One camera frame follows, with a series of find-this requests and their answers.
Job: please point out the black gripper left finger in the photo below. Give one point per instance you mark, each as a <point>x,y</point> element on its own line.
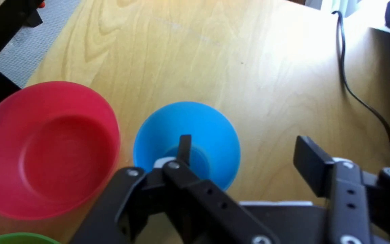
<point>127,203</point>

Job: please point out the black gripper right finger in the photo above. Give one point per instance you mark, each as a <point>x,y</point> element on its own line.
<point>311,163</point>

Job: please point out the blue plastic cup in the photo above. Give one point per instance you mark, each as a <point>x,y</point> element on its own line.
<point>181,122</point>

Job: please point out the pink plastic bowl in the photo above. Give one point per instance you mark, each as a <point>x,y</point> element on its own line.
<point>46,157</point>

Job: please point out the green plastic bowl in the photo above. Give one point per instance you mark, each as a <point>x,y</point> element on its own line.
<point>19,239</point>

